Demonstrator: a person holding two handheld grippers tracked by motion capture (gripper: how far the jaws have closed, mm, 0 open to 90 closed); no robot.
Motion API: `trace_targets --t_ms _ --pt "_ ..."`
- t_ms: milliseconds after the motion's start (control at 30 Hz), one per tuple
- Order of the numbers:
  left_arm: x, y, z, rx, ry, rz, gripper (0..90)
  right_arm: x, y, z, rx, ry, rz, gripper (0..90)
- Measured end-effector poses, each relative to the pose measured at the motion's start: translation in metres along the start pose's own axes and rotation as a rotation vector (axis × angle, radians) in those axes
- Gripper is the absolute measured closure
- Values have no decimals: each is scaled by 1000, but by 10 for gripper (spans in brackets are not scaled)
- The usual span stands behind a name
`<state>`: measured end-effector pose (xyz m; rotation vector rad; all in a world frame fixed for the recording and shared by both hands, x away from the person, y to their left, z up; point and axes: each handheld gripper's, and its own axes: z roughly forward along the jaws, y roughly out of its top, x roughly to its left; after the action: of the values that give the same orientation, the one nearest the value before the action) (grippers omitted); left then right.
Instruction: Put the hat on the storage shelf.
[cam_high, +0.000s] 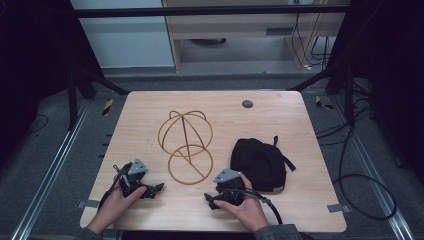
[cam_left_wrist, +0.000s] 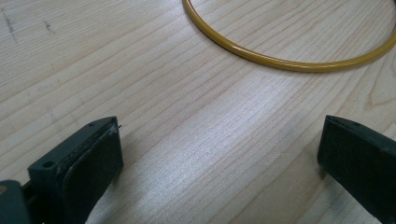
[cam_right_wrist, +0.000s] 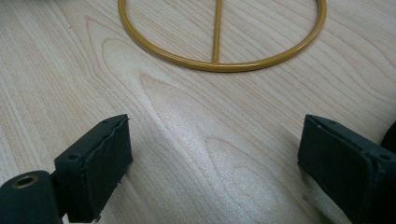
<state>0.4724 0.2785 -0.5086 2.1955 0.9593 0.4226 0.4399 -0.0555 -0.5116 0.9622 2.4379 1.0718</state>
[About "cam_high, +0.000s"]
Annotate person's right hand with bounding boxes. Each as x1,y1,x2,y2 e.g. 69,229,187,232
212,172,271,233

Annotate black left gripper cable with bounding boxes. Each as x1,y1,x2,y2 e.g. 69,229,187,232
97,163,129,211

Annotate black looped floor cable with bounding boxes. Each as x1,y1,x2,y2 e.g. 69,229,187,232
314,96,398,222

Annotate black horizontal frame bar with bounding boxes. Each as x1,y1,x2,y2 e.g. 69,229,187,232
70,4,351,19

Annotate person's left hand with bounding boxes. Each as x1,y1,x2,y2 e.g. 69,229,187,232
86,185,148,236

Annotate black curtain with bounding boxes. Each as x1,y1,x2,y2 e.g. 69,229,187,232
0,0,104,168
328,0,424,186

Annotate yellow black striped tape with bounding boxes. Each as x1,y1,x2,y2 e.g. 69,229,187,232
314,95,334,111
101,98,115,117

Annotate black metal stand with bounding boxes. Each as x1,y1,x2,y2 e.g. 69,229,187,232
65,64,130,132
286,63,356,127

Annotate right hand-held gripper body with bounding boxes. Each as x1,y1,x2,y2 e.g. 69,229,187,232
213,168,248,206

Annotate grey table bracket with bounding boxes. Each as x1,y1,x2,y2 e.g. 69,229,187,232
77,199,101,210
326,203,352,214

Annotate white cabinet panel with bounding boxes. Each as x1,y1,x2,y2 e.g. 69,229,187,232
69,0,176,70

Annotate aluminium floor rail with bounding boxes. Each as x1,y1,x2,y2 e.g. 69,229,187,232
9,99,92,240
329,94,416,240

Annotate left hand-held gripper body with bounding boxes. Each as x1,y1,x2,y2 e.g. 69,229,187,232
114,157,150,198

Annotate black cap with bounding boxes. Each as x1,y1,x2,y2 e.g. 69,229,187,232
229,135,297,195

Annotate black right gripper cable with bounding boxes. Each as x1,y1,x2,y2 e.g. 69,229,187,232
229,187,284,225

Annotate golden wire hat stand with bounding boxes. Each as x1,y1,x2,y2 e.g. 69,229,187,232
157,109,214,186

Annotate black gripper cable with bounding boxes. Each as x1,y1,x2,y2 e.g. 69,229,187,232
97,163,129,211
229,187,284,225

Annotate hanging black desk cables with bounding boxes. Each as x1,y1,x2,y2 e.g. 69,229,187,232
290,0,333,72

